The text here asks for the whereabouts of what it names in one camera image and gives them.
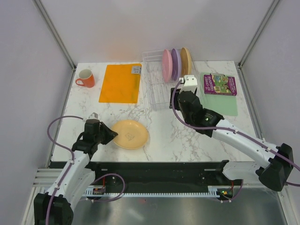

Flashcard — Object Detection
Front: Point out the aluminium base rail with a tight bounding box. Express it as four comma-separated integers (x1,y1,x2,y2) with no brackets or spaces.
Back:
32,167,289,188

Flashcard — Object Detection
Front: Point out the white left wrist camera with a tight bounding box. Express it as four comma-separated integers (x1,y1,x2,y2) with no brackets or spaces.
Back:
88,112,98,120

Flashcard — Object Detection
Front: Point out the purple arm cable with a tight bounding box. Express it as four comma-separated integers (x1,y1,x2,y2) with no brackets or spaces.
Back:
47,116,86,225
172,81,300,187

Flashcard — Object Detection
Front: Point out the clear wire dish rack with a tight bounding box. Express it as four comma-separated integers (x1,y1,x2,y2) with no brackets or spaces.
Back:
141,49,200,111

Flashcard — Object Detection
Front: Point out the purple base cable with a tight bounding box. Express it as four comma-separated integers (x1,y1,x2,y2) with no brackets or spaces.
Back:
86,172,127,203
210,178,246,203

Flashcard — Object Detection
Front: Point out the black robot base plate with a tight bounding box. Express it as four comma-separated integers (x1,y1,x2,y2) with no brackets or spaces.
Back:
87,162,241,194

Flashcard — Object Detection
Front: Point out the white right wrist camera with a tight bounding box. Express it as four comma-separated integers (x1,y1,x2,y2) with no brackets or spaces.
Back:
180,75,198,94

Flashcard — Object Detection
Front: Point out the right aluminium frame post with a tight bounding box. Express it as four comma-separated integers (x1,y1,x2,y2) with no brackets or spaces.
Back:
237,0,282,69

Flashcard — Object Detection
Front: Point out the aluminium frame post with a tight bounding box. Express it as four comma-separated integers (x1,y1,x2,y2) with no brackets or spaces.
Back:
237,0,282,69
32,0,77,70

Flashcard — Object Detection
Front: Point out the light yellow plate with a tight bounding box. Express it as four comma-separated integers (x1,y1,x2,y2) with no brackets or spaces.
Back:
111,120,149,150

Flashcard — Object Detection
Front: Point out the left aluminium frame post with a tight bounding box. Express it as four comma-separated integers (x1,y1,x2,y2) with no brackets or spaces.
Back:
32,0,77,70

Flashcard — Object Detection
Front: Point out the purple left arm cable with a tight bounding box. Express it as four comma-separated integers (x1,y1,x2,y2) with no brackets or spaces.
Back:
47,116,86,225

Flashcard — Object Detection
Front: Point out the pink plate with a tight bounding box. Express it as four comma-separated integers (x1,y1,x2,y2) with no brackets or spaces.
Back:
162,49,173,83

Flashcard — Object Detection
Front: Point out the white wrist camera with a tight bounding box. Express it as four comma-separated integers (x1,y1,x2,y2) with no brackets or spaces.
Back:
88,112,98,120
180,75,198,94

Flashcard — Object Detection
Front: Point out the purple children's book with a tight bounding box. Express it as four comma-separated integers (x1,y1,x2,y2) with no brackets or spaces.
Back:
203,74,237,96

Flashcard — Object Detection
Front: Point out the purple plate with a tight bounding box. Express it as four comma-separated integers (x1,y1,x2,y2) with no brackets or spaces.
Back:
171,48,181,81

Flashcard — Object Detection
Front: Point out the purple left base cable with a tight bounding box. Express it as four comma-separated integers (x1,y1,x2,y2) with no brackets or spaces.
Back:
86,172,127,203

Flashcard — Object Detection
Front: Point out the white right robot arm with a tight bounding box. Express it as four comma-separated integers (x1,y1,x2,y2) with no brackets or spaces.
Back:
170,88,296,192

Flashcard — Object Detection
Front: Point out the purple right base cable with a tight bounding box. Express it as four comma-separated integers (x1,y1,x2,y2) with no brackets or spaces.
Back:
210,178,246,203

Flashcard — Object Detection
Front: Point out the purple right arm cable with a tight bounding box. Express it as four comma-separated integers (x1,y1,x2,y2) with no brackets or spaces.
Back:
172,81,300,187

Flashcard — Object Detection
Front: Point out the green cutting mat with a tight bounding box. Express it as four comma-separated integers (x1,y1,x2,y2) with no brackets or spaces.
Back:
200,73,238,116

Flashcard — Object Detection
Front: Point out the orange cutting mat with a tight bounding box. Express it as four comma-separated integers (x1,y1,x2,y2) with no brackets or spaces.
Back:
99,63,142,104

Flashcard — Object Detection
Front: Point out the orange ceramic mug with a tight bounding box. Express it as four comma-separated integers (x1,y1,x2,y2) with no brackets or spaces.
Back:
75,69,95,88

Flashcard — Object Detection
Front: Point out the white cable duct strip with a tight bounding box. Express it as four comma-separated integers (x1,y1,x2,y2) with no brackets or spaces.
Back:
80,186,234,199

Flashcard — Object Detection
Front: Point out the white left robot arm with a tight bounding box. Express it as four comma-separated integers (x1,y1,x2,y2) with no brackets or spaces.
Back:
34,119,118,225

